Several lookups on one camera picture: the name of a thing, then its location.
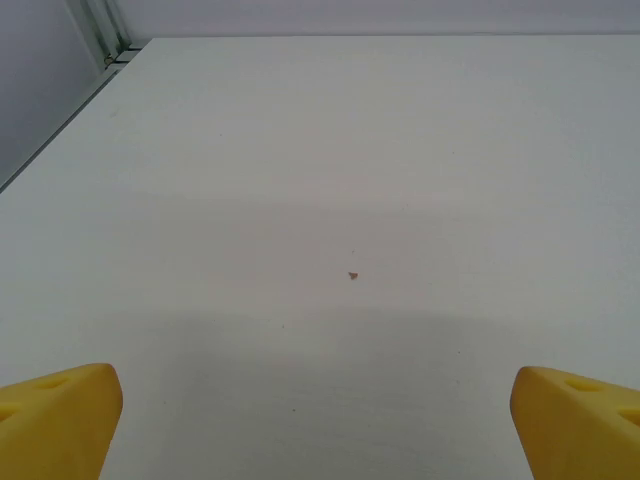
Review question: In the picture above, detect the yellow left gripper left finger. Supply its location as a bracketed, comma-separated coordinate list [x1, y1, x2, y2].
[0, 363, 124, 480]

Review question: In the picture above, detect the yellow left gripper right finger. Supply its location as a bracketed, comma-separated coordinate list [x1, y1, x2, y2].
[509, 365, 640, 480]

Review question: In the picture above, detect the aluminium frame post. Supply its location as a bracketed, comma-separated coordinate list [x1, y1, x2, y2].
[67, 0, 146, 66]

